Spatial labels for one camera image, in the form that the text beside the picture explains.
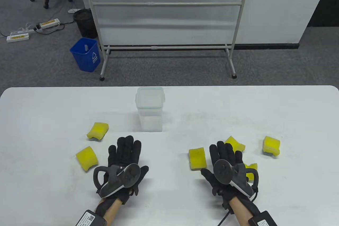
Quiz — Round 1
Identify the person's right hand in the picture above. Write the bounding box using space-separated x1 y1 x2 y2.
200 141 249 206

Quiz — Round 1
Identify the person's left hand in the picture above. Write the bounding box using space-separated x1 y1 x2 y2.
107 135 149 204

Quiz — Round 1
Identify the yellow green sponge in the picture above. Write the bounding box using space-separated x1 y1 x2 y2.
189 147 207 171
224 136 246 152
87 122 110 141
75 146 99 171
244 163 258 181
262 136 281 157

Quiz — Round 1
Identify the clear plastic airtight container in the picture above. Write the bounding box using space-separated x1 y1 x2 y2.
137 107 163 133

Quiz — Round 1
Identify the clear lid with green seal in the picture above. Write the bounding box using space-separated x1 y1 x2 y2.
135 87 166 110

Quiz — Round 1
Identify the person's right forearm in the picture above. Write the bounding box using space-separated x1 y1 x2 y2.
229 197 252 226

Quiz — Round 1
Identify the person's left forearm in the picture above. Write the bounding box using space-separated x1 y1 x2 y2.
102 197 123 226

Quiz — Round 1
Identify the dark grey tracking controller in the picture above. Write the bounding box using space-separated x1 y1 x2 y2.
213 159 259 197
93 164 140 198

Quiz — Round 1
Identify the black wrist sensor box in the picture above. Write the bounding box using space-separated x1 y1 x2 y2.
75 209 108 226
248 210 278 226

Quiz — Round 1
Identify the blue plastic bin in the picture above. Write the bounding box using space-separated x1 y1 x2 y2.
70 38 101 73

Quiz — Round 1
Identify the black mesh trash bin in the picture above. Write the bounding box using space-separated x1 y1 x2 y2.
73 9 98 39

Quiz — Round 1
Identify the white power strip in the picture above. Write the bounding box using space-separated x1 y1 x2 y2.
7 33 30 43
35 19 61 30

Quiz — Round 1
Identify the black glove cable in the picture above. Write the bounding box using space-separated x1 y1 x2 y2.
218 209 231 226

